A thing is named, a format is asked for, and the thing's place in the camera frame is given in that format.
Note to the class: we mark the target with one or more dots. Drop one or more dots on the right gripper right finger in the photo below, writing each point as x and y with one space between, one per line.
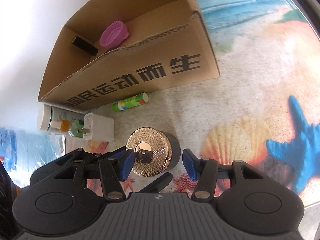
204 171

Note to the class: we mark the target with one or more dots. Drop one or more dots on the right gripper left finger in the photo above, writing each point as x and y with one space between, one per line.
115 167

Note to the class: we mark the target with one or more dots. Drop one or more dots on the gold lid black jar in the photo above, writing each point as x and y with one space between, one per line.
155 151

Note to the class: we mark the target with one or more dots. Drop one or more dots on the green dropper bottle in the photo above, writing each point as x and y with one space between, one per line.
72 128

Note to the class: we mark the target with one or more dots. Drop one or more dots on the white power adapter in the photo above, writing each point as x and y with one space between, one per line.
97 128

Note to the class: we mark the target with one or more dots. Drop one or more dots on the white supplement bottle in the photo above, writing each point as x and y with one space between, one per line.
56 120

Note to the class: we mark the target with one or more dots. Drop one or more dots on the green lip balm stick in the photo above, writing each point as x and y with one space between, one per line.
131 102

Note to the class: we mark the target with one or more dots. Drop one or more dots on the black cylindrical tube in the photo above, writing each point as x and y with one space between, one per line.
85 46

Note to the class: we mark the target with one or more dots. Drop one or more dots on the pink plastic lid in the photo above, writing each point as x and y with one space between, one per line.
114 35

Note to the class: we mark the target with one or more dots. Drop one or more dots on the blue water jug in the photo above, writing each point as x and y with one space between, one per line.
23 152

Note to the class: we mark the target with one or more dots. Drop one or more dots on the brown cardboard box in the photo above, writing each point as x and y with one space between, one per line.
168 45

